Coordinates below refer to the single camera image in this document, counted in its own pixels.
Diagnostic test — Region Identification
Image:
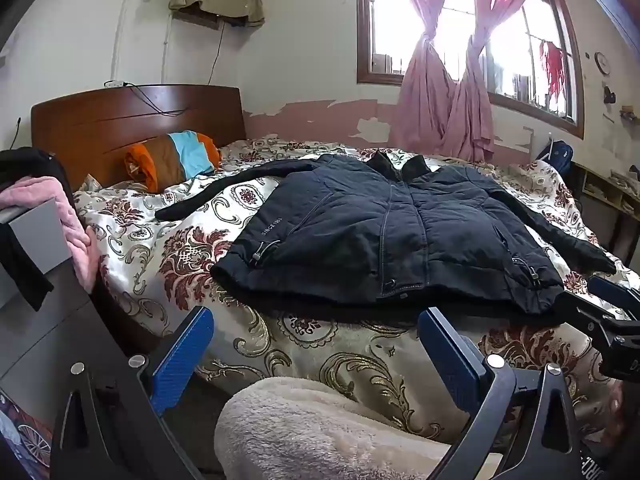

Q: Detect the wooden shelf unit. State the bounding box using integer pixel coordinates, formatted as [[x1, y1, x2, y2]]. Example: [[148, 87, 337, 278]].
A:
[[570, 162, 640, 266]]

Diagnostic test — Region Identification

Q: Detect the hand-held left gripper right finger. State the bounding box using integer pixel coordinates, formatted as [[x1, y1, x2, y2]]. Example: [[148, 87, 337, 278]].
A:
[[417, 306, 586, 480]]

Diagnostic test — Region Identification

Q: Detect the blue backpack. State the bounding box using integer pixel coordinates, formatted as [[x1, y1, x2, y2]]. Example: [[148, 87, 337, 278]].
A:
[[537, 140, 575, 176]]

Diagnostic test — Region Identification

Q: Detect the wooden bed headboard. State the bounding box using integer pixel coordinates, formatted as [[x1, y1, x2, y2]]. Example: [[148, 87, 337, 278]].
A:
[[31, 85, 247, 193]]

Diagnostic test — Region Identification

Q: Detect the floral bedspread bed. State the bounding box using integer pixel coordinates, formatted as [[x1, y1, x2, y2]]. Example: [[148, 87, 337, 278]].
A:
[[75, 135, 640, 446]]

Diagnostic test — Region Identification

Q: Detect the printed cloth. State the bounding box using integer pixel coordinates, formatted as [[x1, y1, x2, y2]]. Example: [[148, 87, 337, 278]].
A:
[[0, 395, 53, 480]]

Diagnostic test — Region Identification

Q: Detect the grey box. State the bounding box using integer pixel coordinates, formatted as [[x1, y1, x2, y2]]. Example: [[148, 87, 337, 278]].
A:
[[0, 197, 76, 308]]

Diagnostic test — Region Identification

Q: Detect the person's dark printed clothing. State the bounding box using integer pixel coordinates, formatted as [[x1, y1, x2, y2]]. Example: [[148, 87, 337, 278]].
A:
[[570, 380, 640, 480]]

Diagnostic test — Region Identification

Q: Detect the pink fluffy garment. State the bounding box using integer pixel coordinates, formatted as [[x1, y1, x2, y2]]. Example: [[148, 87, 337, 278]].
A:
[[0, 176, 98, 293]]

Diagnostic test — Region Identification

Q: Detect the red hanging garment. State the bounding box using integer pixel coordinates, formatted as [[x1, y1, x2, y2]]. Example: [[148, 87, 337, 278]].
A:
[[539, 40, 566, 98]]

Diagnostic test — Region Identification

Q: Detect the orange brown blue pillow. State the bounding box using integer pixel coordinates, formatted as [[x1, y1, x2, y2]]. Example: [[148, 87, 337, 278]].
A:
[[124, 130, 222, 193]]

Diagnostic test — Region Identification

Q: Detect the black padded jacket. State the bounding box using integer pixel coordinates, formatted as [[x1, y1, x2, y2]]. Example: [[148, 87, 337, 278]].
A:
[[155, 152, 618, 316]]

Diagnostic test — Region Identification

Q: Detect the wall shelf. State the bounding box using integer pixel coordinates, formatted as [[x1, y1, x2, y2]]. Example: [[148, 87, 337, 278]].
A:
[[172, 9, 223, 31]]

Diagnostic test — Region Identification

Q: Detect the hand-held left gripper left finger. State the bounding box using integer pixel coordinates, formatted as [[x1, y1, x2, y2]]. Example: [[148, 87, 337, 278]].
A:
[[50, 305, 216, 480]]

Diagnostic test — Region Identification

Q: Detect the beige fleece blanket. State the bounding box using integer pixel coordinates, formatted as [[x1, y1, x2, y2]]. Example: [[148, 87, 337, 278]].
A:
[[214, 377, 501, 480]]

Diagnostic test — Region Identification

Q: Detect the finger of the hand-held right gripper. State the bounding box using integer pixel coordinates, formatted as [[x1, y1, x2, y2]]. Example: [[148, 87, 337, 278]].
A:
[[555, 291, 636, 343], [587, 275, 640, 317]]

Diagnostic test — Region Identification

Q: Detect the wooden framed window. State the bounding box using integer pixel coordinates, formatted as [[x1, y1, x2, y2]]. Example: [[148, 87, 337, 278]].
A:
[[354, 0, 586, 141]]

